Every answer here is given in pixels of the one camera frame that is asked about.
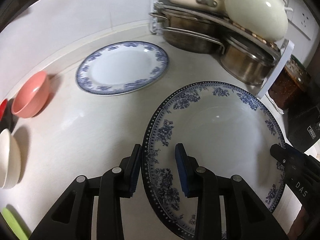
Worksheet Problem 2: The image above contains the green plate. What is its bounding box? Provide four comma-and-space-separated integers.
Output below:
1, 207, 29, 240

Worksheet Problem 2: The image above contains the cream white bowl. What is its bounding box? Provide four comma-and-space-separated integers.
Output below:
1, 128, 21, 189

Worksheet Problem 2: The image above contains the red and black bowl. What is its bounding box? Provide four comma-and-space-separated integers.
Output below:
0, 99, 12, 132

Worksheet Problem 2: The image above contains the black box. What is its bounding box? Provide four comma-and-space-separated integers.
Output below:
287, 105, 319, 152

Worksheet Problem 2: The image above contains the cream ceramic teapot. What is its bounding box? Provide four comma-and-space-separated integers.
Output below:
225, 0, 293, 42

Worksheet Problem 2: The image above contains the pink bowl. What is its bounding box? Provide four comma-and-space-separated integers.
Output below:
11, 71, 50, 118

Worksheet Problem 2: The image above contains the dark sauce jar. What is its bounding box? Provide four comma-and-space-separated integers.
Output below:
268, 55, 311, 111

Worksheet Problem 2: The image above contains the lower stainless steel pot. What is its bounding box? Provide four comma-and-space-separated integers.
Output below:
220, 34, 275, 86

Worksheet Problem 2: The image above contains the large blue floral plate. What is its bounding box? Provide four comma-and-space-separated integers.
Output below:
142, 81, 285, 239

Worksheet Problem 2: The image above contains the stainless steel pot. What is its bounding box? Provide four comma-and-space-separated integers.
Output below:
220, 34, 275, 86
150, 9, 225, 55

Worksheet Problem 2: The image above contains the white wall socket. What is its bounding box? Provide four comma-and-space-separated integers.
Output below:
287, 1, 315, 40

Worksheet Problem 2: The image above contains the upper stainless steel pot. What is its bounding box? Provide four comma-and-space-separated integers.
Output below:
150, 9, 225, 55

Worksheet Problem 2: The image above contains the small blue floral plate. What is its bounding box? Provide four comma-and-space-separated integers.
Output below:
75, 41, 169, 96

